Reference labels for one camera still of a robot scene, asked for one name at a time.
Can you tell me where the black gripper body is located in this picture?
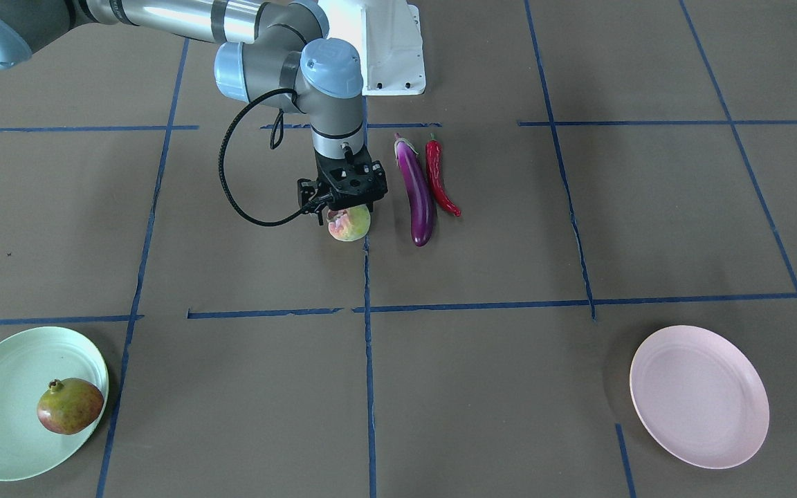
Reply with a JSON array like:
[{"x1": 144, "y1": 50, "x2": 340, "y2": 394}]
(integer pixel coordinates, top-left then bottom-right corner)
[{"x1": 297, "y1": 154, "x2": 388, "y2": 211}]

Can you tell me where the green pink guava fruit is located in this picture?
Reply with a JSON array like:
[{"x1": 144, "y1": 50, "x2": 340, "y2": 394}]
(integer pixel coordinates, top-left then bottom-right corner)
[{"x1": 327, "y1": 205, "x2": 372, "y2": 242}]

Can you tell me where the purple eggplant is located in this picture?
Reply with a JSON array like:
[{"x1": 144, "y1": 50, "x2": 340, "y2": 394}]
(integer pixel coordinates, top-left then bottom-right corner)
[{"x1": 394, "y1": 133, "x2": 436, "y2": 247}]

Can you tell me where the red chili pepper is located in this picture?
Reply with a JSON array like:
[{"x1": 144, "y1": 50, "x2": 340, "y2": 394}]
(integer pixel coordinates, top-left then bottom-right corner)
[{"x1": 425, "y1": 133, "x2": 461, "y2": 217}]

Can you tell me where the red yellow pomegranate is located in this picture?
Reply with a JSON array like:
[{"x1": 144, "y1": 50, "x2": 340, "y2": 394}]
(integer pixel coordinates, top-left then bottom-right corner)
[{"x1": 36, "y1": 378, "x2": 104, "y2": 435}]

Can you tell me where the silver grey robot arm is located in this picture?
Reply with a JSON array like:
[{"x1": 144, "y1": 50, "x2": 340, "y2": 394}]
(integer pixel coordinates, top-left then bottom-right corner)
[{"x1": 0, "y1": 1, "x2": 388, "y2": 226}]

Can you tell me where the pink plate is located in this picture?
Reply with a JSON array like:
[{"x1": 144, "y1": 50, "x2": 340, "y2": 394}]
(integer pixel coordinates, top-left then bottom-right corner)
[{"x1": 628, "y1": 325, "x2": 771, "y2": 470}]

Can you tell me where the green plate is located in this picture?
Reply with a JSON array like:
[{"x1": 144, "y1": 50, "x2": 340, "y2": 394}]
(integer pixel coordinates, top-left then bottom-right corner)
[{"x1": 0, "y1": 326, "x2": 109, "y2": 481}]

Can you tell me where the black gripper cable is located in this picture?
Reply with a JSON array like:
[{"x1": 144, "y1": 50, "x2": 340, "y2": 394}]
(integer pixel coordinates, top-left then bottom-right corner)
[{"x1": 217, "y1": 88, "x2": 316, "y2": 228}]

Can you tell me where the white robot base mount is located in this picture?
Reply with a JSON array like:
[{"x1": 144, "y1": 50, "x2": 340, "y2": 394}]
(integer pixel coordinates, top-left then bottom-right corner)
[{"x1": 318, "y1": 1, "x2": 427, "y2": 95}]

